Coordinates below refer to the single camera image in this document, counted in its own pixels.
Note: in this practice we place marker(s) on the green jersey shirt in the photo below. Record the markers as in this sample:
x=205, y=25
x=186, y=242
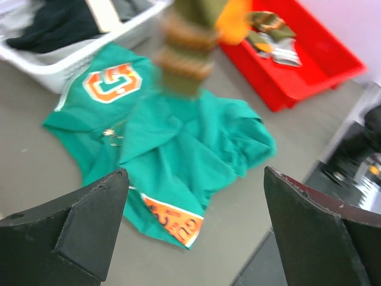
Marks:
x=178, y=152

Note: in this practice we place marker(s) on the cream cloth strip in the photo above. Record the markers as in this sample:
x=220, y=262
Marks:
x=105, y=15

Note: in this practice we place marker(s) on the red plastic bin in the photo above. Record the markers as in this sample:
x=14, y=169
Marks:
x=326, y=62

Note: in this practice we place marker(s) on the olive orange striped sock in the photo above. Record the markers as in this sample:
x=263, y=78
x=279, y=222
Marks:
x=267, y=27

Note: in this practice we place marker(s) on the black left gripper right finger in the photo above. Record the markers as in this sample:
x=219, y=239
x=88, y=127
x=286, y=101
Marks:
x=321, y=240

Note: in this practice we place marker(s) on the grey cloth in basket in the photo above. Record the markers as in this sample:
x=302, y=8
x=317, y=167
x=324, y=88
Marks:
x=128, y=9

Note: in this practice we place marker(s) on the white plastic laundry basket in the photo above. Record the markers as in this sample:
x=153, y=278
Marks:
x=54, y=76

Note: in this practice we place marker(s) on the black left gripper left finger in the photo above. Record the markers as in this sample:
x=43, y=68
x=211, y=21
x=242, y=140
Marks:
x=67, y=241

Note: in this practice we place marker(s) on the black clothes in basket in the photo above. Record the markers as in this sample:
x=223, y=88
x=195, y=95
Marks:
x=56, y=25

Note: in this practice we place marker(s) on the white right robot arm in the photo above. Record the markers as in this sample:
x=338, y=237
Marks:
x=349, y=167

